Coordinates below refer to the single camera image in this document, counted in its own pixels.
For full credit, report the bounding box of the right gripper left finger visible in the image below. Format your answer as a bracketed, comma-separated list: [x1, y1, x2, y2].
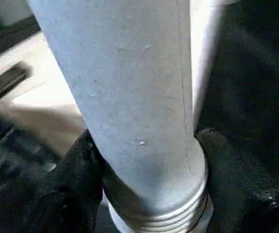
[44, 128, 106, 233]

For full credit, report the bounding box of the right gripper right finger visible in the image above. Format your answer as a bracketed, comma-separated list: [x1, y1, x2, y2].
[196, 128, 279, 233]

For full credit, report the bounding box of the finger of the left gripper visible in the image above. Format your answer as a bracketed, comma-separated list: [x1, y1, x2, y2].
[0, 62, 32, 110]

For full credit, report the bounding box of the white plastic table top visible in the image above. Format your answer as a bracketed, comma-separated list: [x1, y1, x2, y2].
[0, 31, 123, 233]

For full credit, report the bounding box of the black work mat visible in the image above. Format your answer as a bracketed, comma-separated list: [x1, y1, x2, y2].
[0, 0, 279, 195]

